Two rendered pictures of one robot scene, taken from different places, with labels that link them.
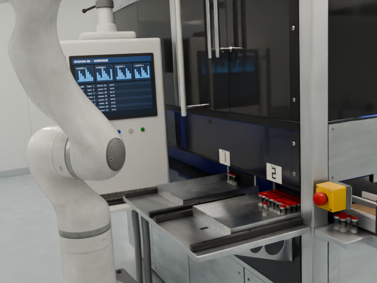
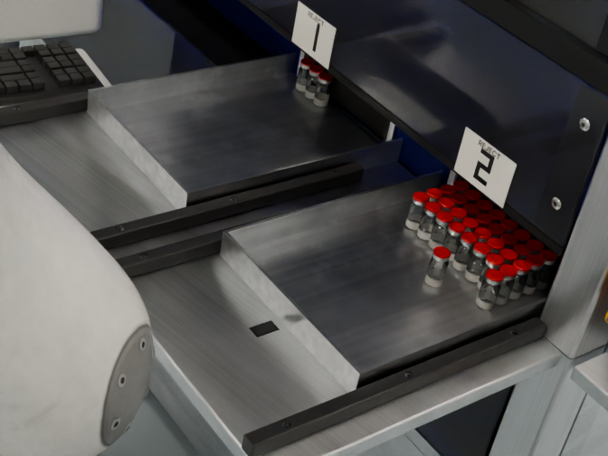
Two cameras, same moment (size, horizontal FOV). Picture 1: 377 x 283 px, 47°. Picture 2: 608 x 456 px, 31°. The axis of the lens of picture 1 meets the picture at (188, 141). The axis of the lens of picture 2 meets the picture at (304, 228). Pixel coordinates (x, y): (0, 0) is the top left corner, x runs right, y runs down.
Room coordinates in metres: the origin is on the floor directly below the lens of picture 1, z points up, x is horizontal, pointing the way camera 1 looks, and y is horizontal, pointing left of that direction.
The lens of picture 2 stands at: (0.46, 0.21, 1.67)
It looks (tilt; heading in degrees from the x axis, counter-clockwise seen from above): 35 degrees down; 343
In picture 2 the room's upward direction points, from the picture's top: 11 degrees clockwise
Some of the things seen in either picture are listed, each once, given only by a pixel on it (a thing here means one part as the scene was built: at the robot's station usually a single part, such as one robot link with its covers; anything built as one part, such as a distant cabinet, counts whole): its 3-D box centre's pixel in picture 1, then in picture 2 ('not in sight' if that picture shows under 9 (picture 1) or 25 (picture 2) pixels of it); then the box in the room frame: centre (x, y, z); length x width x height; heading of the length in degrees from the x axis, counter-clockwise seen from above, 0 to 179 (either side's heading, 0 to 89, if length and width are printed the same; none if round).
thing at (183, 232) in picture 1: (212, 209); (270, 223); (1.54, -0.07, 0.87); 0.70 x 0.48 x 0.02; 25
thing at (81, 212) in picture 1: (68, 177); not in sight; (0.97, 0.28, 1.16); 0.19 x 0.12 x 0.24; 64
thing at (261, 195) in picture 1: (274, 205); (459, 246); (1.46, -0.29, 0.91); 0.18 x 0.02 x 0.05; 25
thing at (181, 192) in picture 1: (207, 189); (245, 125); (1.73, -0.07, 0.90); 0.34 x 0.26 x 0.04; 115
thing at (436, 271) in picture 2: (265, 209); (437, 268); (1.42, -0.25, 0.90); 0.02 x 0.02 x 0.04
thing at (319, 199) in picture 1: (321, 199); not in sight; (1.23, -0.38, 1.00); 0.04 x 0.04 x 0.04; 25
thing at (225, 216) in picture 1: (253, 211); (403, 270); (1.42, -0.21, 0.90); 0.34 x 0.26 x 0.04; 115
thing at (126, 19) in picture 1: (128, 54); not in sight; (2.88, 0.36, 1.51); 0.48 x 0.01 x 0.59; 25
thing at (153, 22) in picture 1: (155, 49); not in sight; (2.44, 0.15, 1.51); 0.49 x 0.01 x 0.59; 25
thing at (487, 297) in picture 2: (283, 212); (489, 289); (1.38, -0.30, 0.91); 0.02 x 0.02 x 0.05
